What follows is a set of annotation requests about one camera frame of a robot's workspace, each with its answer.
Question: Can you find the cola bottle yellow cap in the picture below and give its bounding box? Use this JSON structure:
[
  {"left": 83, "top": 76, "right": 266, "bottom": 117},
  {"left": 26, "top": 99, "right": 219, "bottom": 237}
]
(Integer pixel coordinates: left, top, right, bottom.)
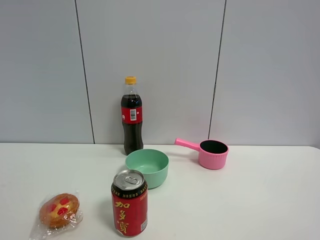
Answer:
[{"left": 120, "top": 76, "right": 144, "bottom": 155}]

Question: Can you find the green plastic bowl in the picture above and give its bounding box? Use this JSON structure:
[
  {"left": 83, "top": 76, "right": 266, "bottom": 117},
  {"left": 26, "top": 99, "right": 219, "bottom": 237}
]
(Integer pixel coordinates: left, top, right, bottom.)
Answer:
[{"left": 125, "top": 149, "right": 169, "bottom": 189}]

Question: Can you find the pink toy saucepan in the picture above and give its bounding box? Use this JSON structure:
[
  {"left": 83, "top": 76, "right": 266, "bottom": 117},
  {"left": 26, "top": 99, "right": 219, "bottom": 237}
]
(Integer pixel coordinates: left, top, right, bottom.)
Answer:
[{"left": 174, "top": 138, "right": 229, "bottom": 170}]

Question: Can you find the red herbal tea can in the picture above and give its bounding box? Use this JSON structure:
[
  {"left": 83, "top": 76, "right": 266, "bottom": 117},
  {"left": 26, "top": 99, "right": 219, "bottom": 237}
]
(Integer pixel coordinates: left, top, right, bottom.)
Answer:
[{"left": 111, "top": 169, "right": 148, "bottom": 237}]

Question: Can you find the wrapped fruit pastry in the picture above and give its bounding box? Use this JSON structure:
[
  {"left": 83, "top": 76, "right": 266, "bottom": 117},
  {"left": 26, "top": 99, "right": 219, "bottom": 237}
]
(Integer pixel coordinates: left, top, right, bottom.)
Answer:
[{"left": 29, "top": 193, "right": 83, "bottom": 240}]

